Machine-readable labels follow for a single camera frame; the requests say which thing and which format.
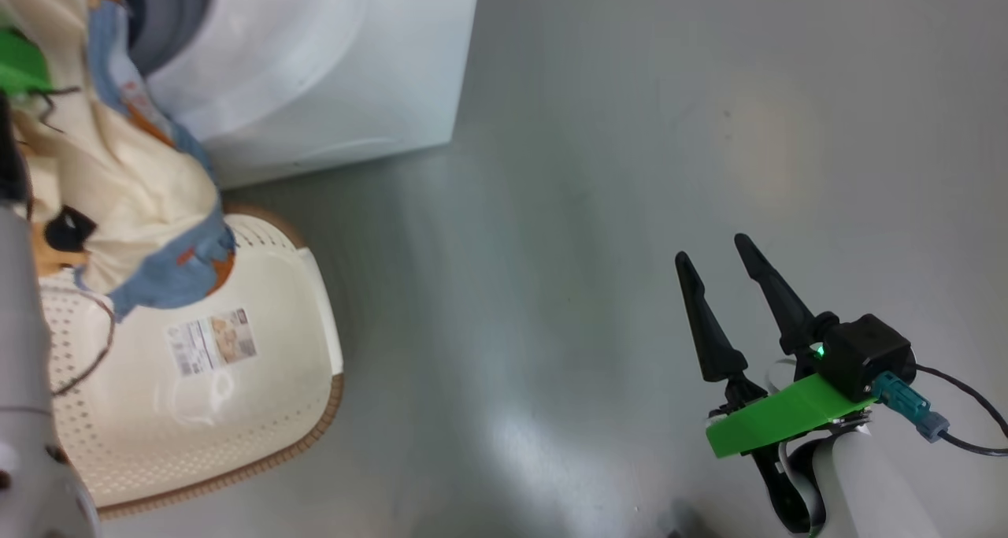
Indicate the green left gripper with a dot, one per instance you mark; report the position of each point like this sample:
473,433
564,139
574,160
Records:
20,61

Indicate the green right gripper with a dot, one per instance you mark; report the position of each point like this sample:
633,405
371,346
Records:
780,420

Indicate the cream garment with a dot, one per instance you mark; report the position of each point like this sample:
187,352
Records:
134,183

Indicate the blue patterned garment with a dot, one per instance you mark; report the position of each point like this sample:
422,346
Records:
169,278

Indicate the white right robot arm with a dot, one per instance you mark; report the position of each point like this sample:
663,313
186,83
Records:
874,491

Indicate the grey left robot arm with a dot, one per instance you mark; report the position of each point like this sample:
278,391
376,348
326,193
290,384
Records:
24,380

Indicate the grey door gasket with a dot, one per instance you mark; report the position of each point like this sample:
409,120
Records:
169,18

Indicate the white front-load washing machine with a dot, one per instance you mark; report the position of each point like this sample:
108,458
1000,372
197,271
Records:
331,57

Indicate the paper label in basket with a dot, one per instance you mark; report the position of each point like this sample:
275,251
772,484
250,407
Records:
211,341

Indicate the cream perforated laundry basket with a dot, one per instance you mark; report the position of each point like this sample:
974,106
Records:
236,428

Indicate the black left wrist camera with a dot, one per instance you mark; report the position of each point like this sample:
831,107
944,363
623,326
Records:
11,152

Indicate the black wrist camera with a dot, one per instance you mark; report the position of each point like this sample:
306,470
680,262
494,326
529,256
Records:
11,152
866,353

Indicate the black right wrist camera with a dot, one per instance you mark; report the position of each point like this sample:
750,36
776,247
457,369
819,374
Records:
866,353

